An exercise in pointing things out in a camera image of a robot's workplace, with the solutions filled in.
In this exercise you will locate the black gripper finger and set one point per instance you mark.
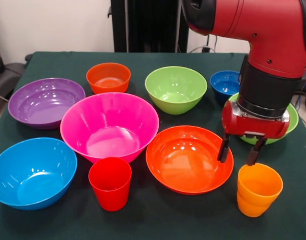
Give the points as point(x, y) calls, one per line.
point(223, 151)
point(253, 155)

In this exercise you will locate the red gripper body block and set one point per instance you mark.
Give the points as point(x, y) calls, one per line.
point(255, 127)

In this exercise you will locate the orange plastic cup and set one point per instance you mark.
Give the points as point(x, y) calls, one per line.
point(252, 210)
point(260, 187)

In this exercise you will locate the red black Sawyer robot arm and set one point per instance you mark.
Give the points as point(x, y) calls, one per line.
point(267, 25)

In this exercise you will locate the large orange-red plastic bowl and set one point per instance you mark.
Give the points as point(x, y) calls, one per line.
point(187, 162)

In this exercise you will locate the green plastic bowl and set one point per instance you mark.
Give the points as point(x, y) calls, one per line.
point(293, 120)
point(175, 87)

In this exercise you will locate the small dark blue bowl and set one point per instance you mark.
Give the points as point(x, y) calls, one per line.
point(222, 82)

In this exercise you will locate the dark green tablecloth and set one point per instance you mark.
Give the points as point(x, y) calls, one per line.
point(167, 220)

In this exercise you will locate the pink plastic bowl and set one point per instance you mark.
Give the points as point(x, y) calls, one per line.
point(110, 130)

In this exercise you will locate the red plastic cup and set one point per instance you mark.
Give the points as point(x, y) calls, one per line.
point(110, 190)

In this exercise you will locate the small ribbed orange-red bowl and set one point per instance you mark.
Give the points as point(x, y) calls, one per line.
point(102, 72)

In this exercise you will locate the purple plastic bowl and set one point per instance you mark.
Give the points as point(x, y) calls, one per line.
point(43, 107)

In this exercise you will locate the light blue plastic bowl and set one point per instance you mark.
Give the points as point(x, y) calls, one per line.
point(33, 175)

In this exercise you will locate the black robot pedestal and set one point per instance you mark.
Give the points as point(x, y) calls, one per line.
point(147, 25)

